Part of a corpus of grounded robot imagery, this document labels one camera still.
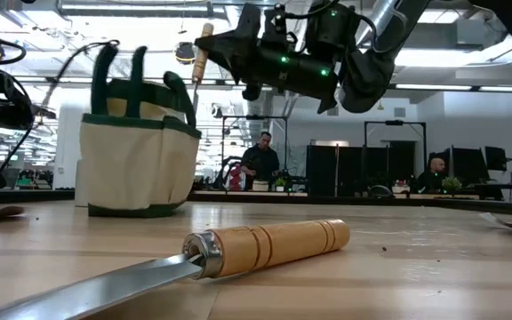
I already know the small black monitor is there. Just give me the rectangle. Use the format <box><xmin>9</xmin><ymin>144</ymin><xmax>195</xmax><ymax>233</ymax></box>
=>
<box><xmin>484</xmin><ymin>145</ymin><xmax>508</xmax><ymax>172</ymax></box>

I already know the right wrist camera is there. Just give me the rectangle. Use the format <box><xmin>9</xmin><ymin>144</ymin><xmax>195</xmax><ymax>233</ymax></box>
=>
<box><xmin>262</xmin><ymin>3</ymin><xmax>302</xmax><ymax>49</ymax></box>

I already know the black aluminium table frame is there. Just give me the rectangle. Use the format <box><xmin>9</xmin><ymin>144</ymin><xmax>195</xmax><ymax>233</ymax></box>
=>
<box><xmin>0</xmin><ymin>188</ymin><xmax>512</xmax><ymax>217</ymax></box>

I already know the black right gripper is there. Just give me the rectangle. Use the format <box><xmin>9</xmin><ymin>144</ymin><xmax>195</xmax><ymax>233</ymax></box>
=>
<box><xmin>193</xmin><ymin>3</ymin><xmax>342</xmax><ymax>115</ymax></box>

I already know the black room partition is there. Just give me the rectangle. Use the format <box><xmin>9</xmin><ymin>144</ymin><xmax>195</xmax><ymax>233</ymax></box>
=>
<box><xmin>305</xmin><ymin>140</ymin><xmax>417</xmax><ymax>197</ymax></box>

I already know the cream green canvas tool bag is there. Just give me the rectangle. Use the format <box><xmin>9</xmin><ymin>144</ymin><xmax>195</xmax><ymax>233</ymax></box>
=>
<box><xmin>77</xmin><ymin>42</ymin><xmax>203</xmax><ymax>219</ymax></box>

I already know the red background object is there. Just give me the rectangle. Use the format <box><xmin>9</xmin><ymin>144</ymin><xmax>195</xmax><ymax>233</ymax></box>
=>
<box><xmin>228</xmin><ymin>161</ymin><xmax>244</xmax><ymax>192</ymax></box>

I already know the black background station frame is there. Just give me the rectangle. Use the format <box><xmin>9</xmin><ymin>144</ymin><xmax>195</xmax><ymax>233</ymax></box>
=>
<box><xmin>363</xmin><ymin>119</ymin><xmax>428</xmax><ymax>188</ymax></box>
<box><xmin>220</xmin><ymin>114</ymin><xmax>290</xmax><ymax>192</ymax></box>

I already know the person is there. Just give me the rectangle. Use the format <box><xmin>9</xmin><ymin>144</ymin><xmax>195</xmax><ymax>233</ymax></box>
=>
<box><xmin>414</xmin><ymin>156</ymin><xmax>448</xmax><ymax>195</ymax></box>
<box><xmin>240</xmin><ymin>131</ymin><xmax>281</xmax><ymax>192</ymax></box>

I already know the wooden handled long steel blade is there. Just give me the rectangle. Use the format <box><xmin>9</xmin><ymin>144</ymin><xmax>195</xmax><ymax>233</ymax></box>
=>
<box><xmin>0</xmin><ymin>217</ymin><xmax>352</xmax><ymax>320</ymax></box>

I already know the large black monitor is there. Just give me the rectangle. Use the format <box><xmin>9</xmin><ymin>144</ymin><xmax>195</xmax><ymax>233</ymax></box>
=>
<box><xmin>449</xmin><ymin>146</ymin><xmax>491</xmax><ymax>184</ymax></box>

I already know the white pot with green plant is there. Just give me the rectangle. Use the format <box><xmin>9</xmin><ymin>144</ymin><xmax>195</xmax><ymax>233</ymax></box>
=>
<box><xmin>74</xmin><ymin>159</ymin><xmax>91</xmax><ymax>208</ymax></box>

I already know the bushy green potted plant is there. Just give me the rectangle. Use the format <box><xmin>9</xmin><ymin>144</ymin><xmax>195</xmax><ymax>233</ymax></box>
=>
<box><xmin>441</xmin><ymin>175</ymin><xmax>463</xmax><ymax>194</ymax></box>

